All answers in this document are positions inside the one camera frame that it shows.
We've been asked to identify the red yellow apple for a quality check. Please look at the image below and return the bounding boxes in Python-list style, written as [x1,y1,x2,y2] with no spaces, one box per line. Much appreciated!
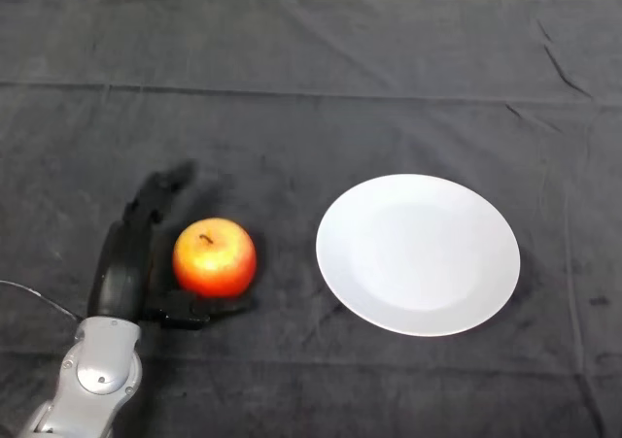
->
[172,217,258,298]

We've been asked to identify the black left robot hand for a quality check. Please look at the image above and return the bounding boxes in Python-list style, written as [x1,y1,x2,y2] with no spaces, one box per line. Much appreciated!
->
[86,158,257,332]

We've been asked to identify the black table cloth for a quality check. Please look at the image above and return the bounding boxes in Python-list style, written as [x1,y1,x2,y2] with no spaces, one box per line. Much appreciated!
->
[0,0,622,438]

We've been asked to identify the thin wrist cable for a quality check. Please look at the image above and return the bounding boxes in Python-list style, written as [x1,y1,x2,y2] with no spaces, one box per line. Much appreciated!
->
[0,280,84,321]

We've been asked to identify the white round plate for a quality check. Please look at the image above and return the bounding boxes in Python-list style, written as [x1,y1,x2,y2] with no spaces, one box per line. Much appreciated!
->
[315,173,522,338]

